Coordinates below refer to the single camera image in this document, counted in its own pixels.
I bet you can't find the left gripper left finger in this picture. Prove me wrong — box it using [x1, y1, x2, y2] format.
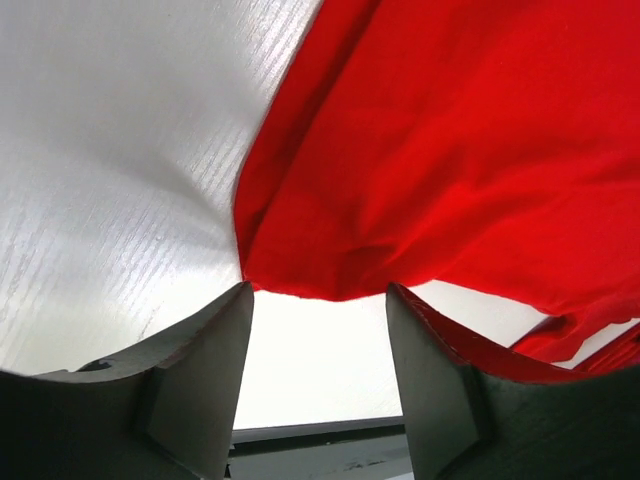
[1, 282, 254, 479]

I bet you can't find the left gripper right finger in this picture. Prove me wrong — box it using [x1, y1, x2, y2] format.
[386, 283, 639, 479]

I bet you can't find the red t shirt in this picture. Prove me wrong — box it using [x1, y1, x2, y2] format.
[234, 1, 639, 363]

